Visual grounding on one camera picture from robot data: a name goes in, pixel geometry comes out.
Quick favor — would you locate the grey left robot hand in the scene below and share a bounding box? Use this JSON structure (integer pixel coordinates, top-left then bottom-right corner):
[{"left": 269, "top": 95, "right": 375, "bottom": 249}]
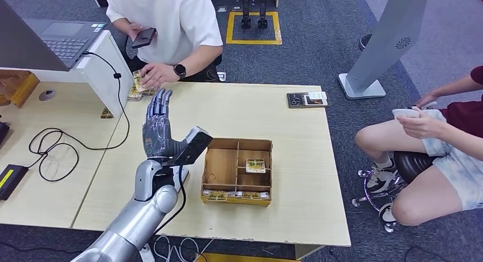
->
[{"left": 142, "top": 88, "right": 190, "bottom": 160}]

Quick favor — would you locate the person's right hand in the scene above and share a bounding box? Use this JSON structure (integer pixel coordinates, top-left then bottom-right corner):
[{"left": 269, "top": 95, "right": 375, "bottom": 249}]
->
[
  {"left": 415, "top": 93, "right": 440, "bottom": 109},
  {"left": 126, "top": 22, "right": 149, "bottom": 42}
]

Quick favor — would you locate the person's left hand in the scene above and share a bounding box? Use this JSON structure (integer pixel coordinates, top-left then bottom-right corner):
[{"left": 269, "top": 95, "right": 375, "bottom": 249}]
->
[
  {"left": 140, "top": 62, "right": 179, "bottom": 91},
  {"left": 395, "top": 109, "right": 447, "bottom": 141}
]

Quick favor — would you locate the dark red phone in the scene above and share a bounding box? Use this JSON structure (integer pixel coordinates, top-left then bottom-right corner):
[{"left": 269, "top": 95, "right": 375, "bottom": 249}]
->
[{"left": 130, "top": 27, "right": 158, "bottom": 50}]

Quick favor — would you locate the white handheld controller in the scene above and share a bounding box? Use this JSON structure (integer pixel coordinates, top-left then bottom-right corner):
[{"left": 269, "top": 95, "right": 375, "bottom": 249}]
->
[{"left": 391, "top": 108, "right": 421, "bottom": 120}]

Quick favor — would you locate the person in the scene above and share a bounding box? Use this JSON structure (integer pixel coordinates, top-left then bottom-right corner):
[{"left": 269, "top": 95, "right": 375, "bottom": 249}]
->
[
  {"left": 354, "top": 65, "right": 483, "bottom": 227},
  {"left": 104, "top": 0, "right": 224, "bottom": 91}
]

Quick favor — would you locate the gold patterned key card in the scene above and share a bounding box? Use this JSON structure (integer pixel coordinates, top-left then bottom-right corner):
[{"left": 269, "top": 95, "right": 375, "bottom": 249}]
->
[
  {"left": 240, "top": 191, "right": 270, "bottom": 200},
  {"left": 245, "top": 158, "right": 267, "bottom": 174},
  {"left": 203, "top": 190, "right": 230, "bottom": 202}
]

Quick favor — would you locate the dark picture card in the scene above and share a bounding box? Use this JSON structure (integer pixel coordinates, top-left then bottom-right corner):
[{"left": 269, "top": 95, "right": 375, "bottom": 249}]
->
[{"left": 302, "top": 95, "right": 325, "bottom": 107}]

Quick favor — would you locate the black stool with chrome wheels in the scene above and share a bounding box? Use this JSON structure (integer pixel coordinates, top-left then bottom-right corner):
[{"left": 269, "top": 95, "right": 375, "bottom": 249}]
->
[{"left": 351, "top": 150, "right": 439, "bottom": 234}]

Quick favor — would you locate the white laptop stand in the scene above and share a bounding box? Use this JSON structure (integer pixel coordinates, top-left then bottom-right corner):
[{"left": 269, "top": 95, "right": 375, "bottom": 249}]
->
[{"left": 0, "top": 30, "right": 135, "bottom": 119}]

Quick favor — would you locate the wooden compartment box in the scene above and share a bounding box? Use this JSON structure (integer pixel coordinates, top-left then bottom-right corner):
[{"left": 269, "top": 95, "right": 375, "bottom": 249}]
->
[{"left": 200, "top": 137, "right": 273, "bottom": 208}]

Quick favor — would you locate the grey kiosk stand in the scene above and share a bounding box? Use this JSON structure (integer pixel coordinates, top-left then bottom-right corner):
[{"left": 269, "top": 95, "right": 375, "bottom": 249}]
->
[{"left": 337, "top": 0, "right": 430, "bottom": 101}]

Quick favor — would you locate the black round object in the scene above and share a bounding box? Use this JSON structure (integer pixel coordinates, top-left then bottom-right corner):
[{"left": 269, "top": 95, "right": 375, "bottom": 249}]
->
[{"left": 358, "top": 32, "right": 373, "bottom": 52}]

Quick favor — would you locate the standing humanoid robot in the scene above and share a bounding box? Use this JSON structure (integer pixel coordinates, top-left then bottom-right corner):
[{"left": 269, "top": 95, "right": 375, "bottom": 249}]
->
[{"left": 236, "top": 0, "right": 270, "bottom": 30}]

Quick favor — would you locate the grey laptop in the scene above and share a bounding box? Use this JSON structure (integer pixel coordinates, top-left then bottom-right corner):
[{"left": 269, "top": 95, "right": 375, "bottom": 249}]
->
[{"left": 0, "top": 0, "right": 108, "bottom": 72}]

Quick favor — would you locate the white power strip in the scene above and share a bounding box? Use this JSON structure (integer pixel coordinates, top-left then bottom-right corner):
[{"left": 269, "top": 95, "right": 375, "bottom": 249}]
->
[{"left": 138, "top": 243, "right": 156, "bottom": 262}]

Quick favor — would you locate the yellow wooden box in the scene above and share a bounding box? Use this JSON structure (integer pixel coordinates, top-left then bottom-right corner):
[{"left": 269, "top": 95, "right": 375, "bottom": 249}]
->
[{"left": 0, "top": 71, "right": 41, "bottom": 109}]

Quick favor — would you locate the yellow floor tape square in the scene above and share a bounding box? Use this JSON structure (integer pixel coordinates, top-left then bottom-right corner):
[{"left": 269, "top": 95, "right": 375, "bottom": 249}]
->
[{"left": 196, "top": 252, "right": 301, "bottom": 262}]

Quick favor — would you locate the black adapter with yellow label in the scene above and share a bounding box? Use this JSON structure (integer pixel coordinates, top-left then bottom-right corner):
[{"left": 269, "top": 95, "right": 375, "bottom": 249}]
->
[{"left": 0, "top": 163, "right": 30, "bottom": 202}]

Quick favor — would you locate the black device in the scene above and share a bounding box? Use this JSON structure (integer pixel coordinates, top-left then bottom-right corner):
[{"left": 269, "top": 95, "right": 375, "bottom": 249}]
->
[{"left": 0, "top": 121, "right": 11, "bottom": 146}]

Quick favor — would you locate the pale table leg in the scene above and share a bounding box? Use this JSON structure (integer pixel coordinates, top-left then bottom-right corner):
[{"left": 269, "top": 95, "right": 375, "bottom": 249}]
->
[{"left": 294, "top": 244, "right": 326, "bottom": 261}]

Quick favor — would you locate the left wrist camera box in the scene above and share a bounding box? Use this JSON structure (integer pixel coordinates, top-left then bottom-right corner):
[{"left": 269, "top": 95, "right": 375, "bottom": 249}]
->
[{"left": 161, "top": 126, "right": 214, "bottom": 168}]

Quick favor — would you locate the black power cable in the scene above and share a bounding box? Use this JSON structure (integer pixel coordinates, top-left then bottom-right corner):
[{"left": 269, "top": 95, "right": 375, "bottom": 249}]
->
[{"left": 27, "top": 50, "right": 132, "bottom": 183}]

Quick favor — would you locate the black camera cable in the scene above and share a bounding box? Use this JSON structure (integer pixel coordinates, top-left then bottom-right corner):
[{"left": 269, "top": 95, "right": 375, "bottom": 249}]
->
[{"left": 150, "top": 163, "right": 189, "bottom": 236}]

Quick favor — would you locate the white cable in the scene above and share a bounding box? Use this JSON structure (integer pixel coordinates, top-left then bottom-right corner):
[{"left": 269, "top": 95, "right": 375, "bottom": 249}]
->
[{"left": 153, "top": 235, "right": 214, "bottom": 262}]

